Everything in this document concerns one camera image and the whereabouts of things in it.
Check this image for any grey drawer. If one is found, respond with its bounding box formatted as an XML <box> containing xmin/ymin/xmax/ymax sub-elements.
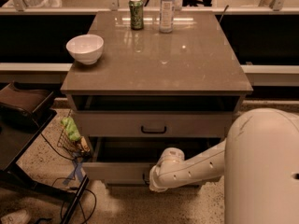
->
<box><xmin>73</xmin><ymin>111</ymin><xmax>235</xmax><ymax>137</ymax></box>
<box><xmin>83</xmin><ymin>137</ymin><xmax>221</xmax><ymax>186</ymax></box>

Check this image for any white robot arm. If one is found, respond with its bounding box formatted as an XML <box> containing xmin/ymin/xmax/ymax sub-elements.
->
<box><xmin>149</xmin><ymin>108</ymin><xmax>299</xmax><ymax>224</ymax></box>

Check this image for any grey drawer cabinet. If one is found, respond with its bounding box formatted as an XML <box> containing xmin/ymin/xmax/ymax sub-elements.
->
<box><xmin>60</xmin><ymin>10</ymin><xmax>254</xmax><ymax>189</ymax></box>

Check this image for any green plush toy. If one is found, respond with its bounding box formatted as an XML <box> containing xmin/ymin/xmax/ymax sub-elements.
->
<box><xmin>61</xmin><ymin>117</ymin><xmax>81</xmax><ymax>142</ymax></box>

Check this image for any white ceramic bowl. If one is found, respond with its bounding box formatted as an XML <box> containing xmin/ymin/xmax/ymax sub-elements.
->
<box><xmin>66</xmin><ymin>35</ymin><xmax>104</xmax><ymax>64</ymax></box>

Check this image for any blue tape cross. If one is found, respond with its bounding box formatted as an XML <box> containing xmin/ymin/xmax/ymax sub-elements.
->
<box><xmin>63</xmin><ymin>160</ymin><xmax>84</xmax><ymax>185</ymax></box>

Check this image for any green soda can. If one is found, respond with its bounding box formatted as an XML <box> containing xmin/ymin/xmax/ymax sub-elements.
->
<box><xmin>129</xmin><ymin>0</ymin><xmax>144</xmax><ymax>30</ymax></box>

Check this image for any clear plastic water bottle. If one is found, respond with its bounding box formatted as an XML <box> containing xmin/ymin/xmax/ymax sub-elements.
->
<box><xmin>159</xmin><ymin>0</ymin><xmax>175</xmax><ymax>33</ymax></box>

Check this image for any dark brown tray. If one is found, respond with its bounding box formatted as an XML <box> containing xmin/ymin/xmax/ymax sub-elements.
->
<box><xmin>0</xmin><ymin>82</ymin><xmax>54</xmax><ymax>126</ymax></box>

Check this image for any black side table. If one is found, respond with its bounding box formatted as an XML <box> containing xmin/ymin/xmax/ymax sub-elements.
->
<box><xmin>0</xmin><ymin>109</ymin><xmax>89</xmax><ymax>224</ymax></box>

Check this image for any metal railing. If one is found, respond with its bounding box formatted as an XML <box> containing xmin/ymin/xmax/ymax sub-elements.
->
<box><xmin>0</xmin><ymin>0</ymin><xmax>299</xmax><ymax>16</ymax></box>

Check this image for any white shoe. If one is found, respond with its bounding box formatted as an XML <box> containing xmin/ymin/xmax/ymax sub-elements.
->
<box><xmin>1</xmin><ymin>209</ymin><xmax>31</xmax><ymax>224</ymax></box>

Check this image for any wire basket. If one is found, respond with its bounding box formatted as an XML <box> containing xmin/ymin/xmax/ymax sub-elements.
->
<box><xmin>56</xmin><ymin>109</ymin><xmax>92</xmax><ymax>159</ymax></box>

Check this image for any black cable on floor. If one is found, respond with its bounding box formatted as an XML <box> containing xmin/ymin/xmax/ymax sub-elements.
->
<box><xmin>40</xmin><ymin>133</ymin><xmax>98</xmax><ymax>224</ymax></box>

